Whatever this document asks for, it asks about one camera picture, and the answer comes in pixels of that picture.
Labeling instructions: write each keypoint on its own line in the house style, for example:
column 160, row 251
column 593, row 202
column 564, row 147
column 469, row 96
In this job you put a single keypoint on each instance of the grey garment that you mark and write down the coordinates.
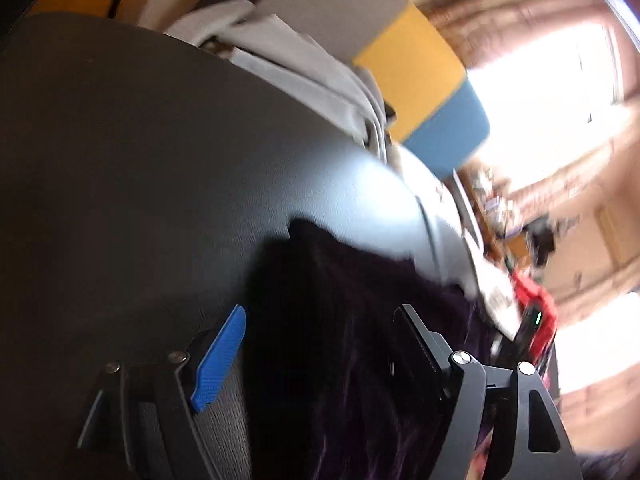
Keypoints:
column 300, row 55

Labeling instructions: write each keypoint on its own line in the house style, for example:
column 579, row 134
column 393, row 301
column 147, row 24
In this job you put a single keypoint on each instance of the large window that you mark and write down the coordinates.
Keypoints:
column 540, row 100

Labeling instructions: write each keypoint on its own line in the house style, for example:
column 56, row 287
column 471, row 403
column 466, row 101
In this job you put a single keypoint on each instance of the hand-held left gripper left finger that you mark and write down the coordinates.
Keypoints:
column 220, row 360

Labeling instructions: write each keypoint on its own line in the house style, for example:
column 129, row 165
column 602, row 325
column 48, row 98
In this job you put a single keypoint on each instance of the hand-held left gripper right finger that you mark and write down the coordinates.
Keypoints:
column 425, row 345

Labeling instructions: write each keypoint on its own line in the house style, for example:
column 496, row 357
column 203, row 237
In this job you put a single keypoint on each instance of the grey yellow blue sofa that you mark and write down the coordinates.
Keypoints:
column 415, row 70

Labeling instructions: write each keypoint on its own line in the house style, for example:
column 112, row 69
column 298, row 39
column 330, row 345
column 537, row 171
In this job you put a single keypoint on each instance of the dark purple velvet garment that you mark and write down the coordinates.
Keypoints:
column 325, row 335

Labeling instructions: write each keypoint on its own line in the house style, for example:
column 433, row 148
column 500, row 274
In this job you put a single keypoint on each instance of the white deer print pillow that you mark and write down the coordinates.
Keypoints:
column 492, row 295

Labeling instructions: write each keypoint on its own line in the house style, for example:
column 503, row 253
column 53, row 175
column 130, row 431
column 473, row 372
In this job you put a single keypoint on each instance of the red sweater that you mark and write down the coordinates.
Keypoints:
column 548, row 300

